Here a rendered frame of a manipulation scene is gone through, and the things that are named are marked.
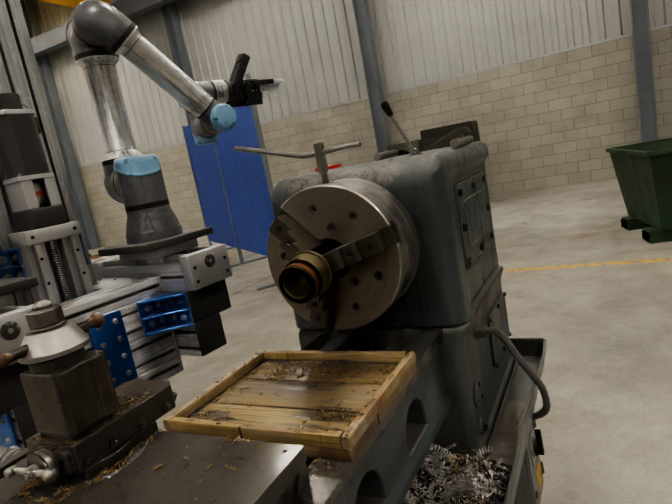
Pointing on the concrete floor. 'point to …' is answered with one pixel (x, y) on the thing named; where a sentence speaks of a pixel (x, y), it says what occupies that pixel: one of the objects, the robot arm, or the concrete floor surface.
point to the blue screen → (234, 186)
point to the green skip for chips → (646, 187)
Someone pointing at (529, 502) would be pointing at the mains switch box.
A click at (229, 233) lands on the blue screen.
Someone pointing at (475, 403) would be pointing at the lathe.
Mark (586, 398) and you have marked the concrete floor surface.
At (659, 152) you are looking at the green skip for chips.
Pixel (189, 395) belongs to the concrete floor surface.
